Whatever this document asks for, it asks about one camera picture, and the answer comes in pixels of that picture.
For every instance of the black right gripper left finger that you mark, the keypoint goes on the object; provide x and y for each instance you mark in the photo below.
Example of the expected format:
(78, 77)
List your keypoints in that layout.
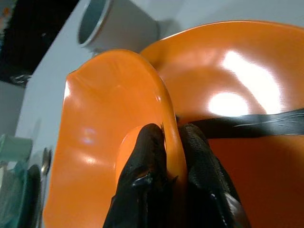
(147, 166)

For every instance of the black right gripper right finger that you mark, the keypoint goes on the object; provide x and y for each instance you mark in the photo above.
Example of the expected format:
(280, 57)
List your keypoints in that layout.
(204, 180)

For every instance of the orange bowl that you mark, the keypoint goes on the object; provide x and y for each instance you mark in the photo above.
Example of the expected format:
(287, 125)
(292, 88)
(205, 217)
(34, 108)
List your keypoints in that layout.
(99, 107)

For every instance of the orange plate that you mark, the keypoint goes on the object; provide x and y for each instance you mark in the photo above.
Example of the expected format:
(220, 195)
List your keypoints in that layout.
(202, 59)

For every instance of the black tape strip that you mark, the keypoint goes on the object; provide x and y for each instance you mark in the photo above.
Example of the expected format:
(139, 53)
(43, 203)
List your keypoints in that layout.
(249, 124)

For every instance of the silver spoon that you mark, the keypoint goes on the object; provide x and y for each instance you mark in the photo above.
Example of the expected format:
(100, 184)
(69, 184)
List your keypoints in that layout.
(45, 164)

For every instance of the teal cup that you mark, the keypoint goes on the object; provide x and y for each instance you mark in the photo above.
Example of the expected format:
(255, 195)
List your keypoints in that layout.
(14, 147)

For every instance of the white plate with teal rim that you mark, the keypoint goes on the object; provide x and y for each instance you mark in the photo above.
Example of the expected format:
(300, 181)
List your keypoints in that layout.
(14, 202)

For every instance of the grey cup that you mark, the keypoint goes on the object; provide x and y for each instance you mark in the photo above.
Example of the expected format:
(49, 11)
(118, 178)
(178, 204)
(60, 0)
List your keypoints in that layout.
(128, 26)

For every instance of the black shelf cabinet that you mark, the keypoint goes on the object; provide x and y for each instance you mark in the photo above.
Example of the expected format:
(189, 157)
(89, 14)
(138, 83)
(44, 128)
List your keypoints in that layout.
(28, 35)

